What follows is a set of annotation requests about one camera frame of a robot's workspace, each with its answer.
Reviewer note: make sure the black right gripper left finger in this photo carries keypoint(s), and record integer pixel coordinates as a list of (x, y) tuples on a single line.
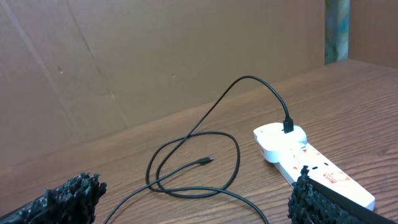
[(74, 202)]

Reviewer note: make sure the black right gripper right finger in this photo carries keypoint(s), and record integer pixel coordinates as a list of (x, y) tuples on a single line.
[(312, 202)]

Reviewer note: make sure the white charger adapter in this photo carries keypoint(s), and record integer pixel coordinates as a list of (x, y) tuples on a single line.
[(275, 144)]

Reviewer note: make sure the white power strip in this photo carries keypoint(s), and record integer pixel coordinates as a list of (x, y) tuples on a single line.
[(325, 172)]

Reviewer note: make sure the cardboard back panel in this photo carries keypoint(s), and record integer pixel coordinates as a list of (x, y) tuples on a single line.
[(73, 71)]

